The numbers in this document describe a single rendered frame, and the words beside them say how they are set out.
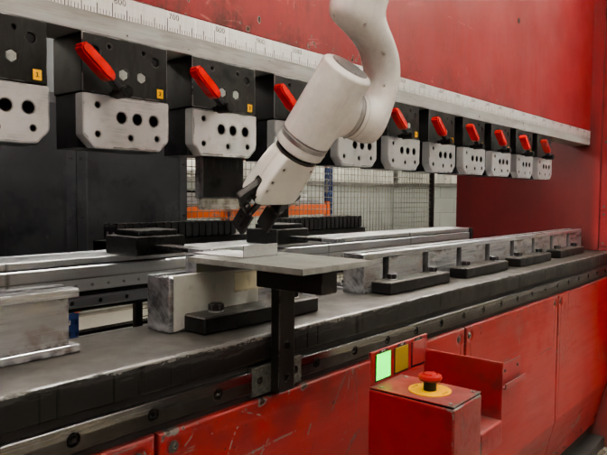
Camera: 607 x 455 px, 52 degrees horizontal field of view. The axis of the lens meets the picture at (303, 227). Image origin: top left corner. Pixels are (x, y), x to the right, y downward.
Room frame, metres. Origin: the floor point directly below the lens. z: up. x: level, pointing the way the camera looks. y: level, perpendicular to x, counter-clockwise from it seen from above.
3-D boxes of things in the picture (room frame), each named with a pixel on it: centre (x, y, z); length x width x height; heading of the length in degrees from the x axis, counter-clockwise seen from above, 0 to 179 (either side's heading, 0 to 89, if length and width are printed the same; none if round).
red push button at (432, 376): (1.03, -0.22, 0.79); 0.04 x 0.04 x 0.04
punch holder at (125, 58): (0.97, 0.30, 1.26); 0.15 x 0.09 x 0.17; 140
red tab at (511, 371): (1.82, -0.63, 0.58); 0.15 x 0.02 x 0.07; 140
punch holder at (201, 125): (1.12, 0.17, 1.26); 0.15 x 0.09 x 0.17; 140
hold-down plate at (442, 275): (1.57, -0.28, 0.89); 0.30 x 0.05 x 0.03; 140
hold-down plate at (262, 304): (1.14, 0.09, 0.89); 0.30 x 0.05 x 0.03; 140
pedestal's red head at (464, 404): (1.07, -0.24, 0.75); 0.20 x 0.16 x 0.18; 141
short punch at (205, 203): (1.15, 0.16, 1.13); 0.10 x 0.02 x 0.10; 140
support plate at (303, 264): (1.05, 0.04, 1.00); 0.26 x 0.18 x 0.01; 50
